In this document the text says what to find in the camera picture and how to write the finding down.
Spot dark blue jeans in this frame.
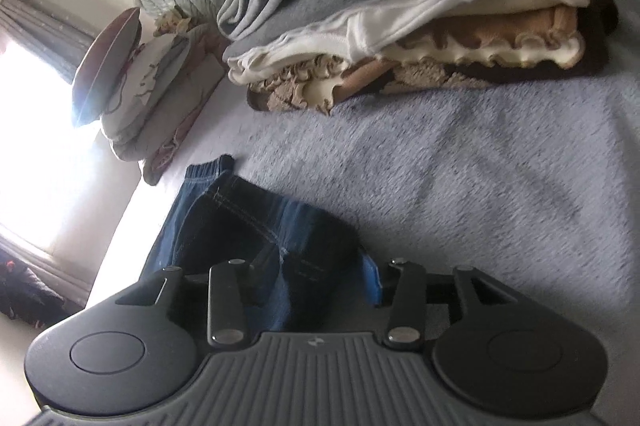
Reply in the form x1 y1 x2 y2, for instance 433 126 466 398
142 155 383 335

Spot stack of folded clothes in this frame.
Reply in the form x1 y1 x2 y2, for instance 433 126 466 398
217 0 618 113

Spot window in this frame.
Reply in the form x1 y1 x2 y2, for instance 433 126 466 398
0 36 137 257

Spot pink grey pillow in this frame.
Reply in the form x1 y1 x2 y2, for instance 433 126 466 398
72 8 142 127

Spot right grey curtain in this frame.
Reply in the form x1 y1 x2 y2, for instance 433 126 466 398
1 0 98 83

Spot dark jacket hanging on wall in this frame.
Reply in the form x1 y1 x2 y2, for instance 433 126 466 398
0 250 81 330

